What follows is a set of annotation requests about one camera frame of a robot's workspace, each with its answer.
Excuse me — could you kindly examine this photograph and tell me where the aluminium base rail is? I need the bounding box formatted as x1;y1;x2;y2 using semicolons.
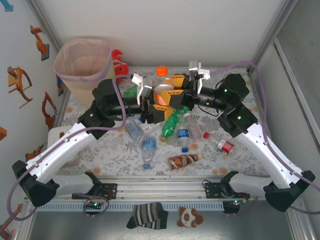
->
23;174;301;201

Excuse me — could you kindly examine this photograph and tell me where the beige ribbed waste bin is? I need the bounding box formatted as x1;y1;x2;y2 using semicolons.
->
53;39;112;110

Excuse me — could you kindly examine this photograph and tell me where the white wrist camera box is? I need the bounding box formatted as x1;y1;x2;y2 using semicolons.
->
188;59;212;95
131;72;153;106

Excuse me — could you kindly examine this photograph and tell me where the striped black beige sock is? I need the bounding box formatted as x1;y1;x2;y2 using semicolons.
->
126;201;170;230

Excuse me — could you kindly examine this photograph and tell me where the small blue orange object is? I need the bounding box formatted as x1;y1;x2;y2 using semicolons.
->
56;74;64;97

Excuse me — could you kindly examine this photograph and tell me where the blue label bottle blue cap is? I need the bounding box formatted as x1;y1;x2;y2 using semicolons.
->
174;122;193;153

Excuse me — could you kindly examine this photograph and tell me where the brown chocolate drink bottle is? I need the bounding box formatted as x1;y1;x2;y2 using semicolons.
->
168;152;203;171

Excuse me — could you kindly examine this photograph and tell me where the clear bottle pale blue label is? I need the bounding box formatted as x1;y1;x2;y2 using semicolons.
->
140;136;158;170

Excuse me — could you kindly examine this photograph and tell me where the floral patterned tablecloth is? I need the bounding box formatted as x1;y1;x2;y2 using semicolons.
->
58;65;267;177

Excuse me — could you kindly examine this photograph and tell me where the tall clear bottle white cap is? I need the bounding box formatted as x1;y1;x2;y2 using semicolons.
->
183;112;204;142

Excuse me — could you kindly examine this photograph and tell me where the red label bottle red cap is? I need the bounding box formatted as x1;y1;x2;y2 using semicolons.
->
202;132;236;158

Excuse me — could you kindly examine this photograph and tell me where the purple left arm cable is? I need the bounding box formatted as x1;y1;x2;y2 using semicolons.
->
6;74;133;222

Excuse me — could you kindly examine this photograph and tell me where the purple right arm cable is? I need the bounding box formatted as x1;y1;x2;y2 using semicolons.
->
210;61;320;215

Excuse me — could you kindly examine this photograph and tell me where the green plastic bottle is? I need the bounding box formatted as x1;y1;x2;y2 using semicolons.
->
122;84;140;99

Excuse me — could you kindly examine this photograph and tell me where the clear bottle orange cap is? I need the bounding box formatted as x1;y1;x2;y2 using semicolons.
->
149;64;176;107

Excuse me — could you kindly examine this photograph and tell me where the beige plastic bin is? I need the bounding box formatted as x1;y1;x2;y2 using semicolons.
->
53;38;112;83

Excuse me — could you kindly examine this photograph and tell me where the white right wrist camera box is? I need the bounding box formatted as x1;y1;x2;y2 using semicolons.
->
188;59;212;95

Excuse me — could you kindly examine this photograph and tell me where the white slotted cable duct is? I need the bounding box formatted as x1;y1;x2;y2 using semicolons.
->
33;201;225;212

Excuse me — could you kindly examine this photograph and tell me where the brown white panda plush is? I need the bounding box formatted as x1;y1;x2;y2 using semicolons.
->
177;206;205;230

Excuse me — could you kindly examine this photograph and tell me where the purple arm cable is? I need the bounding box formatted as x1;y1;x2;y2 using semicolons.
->
6;74;133;222
210;61;320;215

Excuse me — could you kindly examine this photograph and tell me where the blue wall figure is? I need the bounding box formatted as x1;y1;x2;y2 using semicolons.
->
3;0;15;13

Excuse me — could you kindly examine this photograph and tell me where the aluminium frame post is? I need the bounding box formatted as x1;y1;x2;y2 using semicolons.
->
29;0;66;58
249;0;300;72

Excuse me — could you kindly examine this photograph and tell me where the green bottle yellow cap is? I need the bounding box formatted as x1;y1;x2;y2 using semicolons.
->
173;106;190;118
160;111;185;143

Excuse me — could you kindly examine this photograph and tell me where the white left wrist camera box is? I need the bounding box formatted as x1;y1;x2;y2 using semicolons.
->
131;72;153;106

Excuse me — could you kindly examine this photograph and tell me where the light blue soda water bottle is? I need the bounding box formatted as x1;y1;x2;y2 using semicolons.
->
124;119;145;140

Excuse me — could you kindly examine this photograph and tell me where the red plush toy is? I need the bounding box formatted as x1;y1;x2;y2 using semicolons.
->
111;49;130;83

